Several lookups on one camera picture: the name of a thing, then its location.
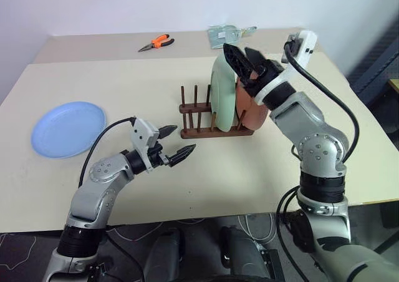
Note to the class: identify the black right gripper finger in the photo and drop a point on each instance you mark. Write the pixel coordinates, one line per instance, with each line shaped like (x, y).
(257, 60)
(240, 63)

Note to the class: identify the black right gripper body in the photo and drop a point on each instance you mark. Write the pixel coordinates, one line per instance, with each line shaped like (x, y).
(265, 73)

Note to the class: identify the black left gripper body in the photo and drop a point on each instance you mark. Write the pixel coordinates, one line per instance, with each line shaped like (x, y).
(158, 157)

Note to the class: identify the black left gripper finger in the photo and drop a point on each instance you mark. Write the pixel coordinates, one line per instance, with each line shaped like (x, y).
(167, 131)
(182, 154)

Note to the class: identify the pink plate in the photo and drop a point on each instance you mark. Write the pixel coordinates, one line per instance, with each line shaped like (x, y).
(254, 113)

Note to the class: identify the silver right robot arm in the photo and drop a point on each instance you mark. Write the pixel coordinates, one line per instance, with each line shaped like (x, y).
(315, 129)

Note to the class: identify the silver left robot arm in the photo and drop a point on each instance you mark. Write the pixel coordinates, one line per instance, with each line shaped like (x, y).
(90, 197)

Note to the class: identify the wooden dish rack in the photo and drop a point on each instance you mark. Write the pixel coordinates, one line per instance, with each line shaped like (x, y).
(193, 133)

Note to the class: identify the silver metal tool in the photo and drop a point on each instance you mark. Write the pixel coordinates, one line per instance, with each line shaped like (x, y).
(248, 30)

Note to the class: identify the clear bag of metal hardware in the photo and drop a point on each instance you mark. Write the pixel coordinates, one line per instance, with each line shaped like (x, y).
(221, 35)

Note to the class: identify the green plate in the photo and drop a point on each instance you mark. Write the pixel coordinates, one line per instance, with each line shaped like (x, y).
(223, 98)

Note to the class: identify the blue plate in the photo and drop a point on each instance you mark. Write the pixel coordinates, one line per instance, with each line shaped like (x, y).
(68, 129)

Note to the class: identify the dark rounded shape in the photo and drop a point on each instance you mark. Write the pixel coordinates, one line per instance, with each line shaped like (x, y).
(241, 257)
(165, 257)

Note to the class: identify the dark chair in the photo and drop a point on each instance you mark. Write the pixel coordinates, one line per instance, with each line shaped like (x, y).
(377, 63)

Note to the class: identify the yellow object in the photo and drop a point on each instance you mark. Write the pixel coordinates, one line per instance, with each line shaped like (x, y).
(394, 85)

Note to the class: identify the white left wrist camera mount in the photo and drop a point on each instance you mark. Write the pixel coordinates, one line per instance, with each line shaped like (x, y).
(141, 135)

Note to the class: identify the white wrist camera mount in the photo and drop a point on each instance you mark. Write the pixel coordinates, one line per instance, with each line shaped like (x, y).
(141, 135)
(304, 49)

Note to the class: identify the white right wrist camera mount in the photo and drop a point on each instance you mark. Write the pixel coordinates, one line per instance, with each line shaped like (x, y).
(304, 49)

